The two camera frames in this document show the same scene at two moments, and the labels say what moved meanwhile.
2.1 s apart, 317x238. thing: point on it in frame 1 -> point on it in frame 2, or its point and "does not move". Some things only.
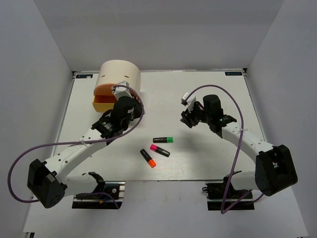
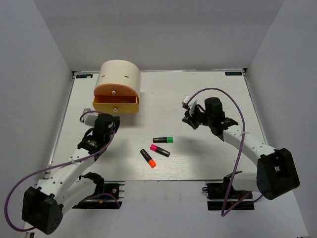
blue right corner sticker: [234, 73] does not move
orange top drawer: [104, 89] does not move
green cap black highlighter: [163, 140] does not move
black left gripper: [138, 109] -> [116, 122]
